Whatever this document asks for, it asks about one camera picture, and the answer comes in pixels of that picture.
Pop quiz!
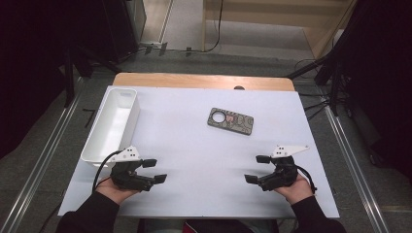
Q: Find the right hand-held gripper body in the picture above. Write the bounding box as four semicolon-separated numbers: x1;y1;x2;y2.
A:
257;145;310;192

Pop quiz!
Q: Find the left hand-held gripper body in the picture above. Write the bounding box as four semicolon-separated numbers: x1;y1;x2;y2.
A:
110;146;155;192

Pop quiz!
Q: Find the patterned phone case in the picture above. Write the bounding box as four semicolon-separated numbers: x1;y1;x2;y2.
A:
207;107;255;136

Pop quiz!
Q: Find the white plastic bin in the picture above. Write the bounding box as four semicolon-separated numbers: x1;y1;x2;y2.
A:
81;87;141;173

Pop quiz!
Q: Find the person's left hand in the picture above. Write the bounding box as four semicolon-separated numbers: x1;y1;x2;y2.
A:
95;176;139;206

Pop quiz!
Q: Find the person's right hand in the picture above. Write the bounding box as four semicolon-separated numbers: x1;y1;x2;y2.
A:
274;173;315;206

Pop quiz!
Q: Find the white table board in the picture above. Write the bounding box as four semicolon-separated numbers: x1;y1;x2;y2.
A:
57;85;340;219

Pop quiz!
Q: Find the person's lap dark clothing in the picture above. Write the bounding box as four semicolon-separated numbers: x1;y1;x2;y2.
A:
137;218;281;233

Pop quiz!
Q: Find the red cloth piece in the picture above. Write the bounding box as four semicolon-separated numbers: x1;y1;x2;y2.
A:
183;220;208;233

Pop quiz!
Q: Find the wooden table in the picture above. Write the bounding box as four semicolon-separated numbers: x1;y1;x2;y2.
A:
112;72;295;92

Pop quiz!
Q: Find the black metal stand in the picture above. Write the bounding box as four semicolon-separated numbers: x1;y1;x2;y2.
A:
286;54;349;117
62;45;122;108

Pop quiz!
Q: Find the black cabinet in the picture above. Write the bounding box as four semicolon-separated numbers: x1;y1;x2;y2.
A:
100;0;140;64

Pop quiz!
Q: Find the dark curtain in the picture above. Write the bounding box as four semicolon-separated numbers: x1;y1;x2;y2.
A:
339;0;412;179
0;0;108;159

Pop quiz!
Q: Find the right hand-held gripper black cable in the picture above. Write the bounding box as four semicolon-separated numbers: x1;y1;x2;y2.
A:
294;164;319;195

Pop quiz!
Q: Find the metal floor rail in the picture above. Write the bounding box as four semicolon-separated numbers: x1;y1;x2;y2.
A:
0;93;82;233
324;106;390;233

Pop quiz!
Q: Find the black floor cable bundle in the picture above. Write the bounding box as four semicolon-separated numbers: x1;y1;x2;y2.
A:
292;57;334;121

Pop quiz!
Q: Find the thin black floor cable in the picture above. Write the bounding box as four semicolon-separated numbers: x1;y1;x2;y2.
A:
38;203;64;233

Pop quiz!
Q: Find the black hanging cable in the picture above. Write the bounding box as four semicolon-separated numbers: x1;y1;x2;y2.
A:
204;0;225;52

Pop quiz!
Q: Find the light wooden frame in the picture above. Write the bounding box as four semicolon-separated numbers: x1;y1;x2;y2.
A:
202;0;358;59

